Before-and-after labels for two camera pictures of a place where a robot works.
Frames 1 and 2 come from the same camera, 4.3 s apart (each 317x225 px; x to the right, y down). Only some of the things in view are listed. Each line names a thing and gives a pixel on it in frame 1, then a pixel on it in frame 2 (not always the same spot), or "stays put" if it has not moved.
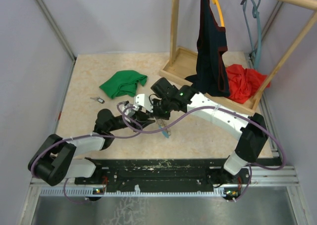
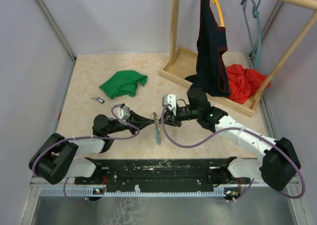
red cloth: x=243 y=83 stays put
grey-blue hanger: x=255 y=10 stays put
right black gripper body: x=161 y=110 → x=183 y=113
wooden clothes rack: x=183 y=63 stays put
